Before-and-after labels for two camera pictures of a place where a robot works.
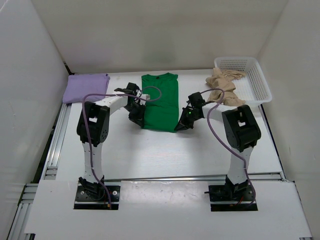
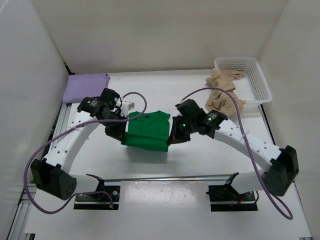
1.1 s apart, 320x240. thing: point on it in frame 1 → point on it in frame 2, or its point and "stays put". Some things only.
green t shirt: [160, 96] → [149, 131]
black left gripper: [139, 118] → [119, 133]
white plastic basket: [252, 88] stays put
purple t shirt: [78, 85] stays put
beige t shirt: [222, 86] stays put
